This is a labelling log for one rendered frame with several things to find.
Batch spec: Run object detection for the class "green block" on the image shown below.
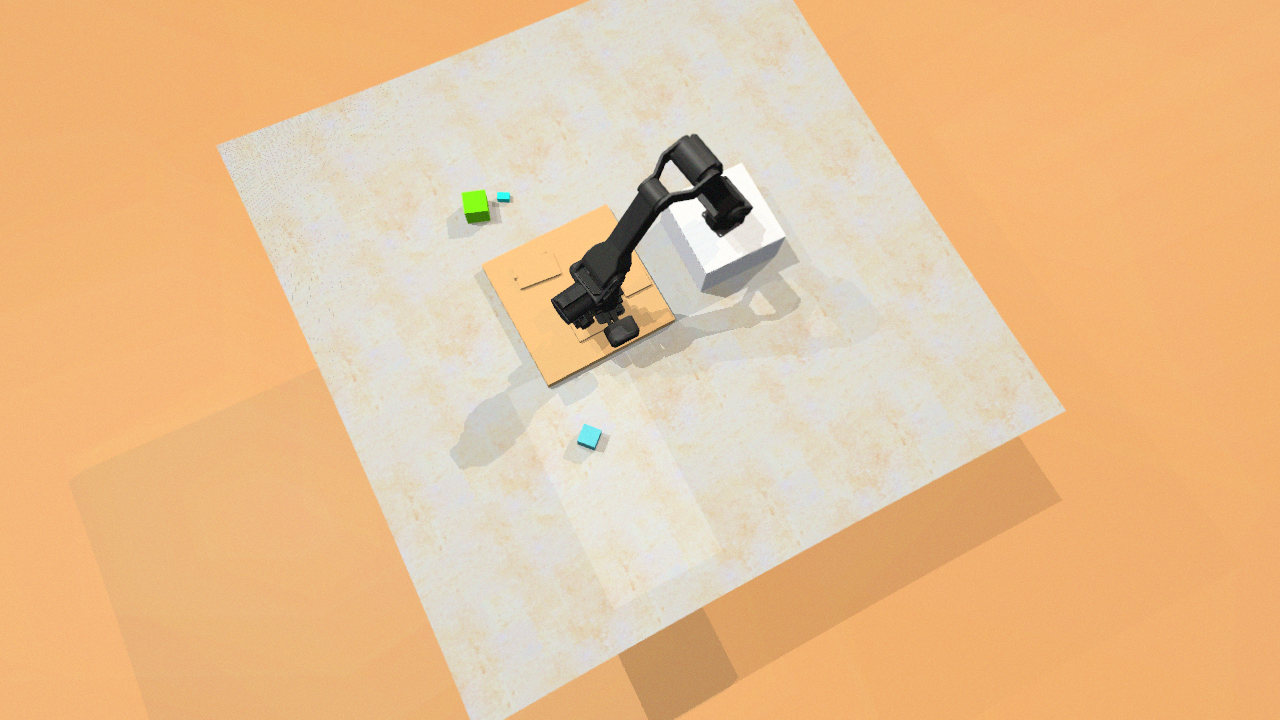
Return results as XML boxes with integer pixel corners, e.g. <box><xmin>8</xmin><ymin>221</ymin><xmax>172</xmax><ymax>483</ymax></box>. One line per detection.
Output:
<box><xmin>462</xmin><ymin>190</ymin><xmax>490</xmax><ymax>223</ymax></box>

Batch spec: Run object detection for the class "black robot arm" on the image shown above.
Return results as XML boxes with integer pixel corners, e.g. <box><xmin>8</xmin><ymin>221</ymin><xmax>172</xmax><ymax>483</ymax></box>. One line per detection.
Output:
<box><xmin>550</xmin><ymin>133</ymin><xmax>754</xmax><ymax>331</ymax></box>

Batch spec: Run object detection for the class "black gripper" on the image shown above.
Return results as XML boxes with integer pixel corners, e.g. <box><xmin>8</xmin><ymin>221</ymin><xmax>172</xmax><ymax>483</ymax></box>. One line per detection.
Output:
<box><xmin>570</xmin><ymin>260</ymin><xmax>640</xmax><ymax>348</ymax></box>

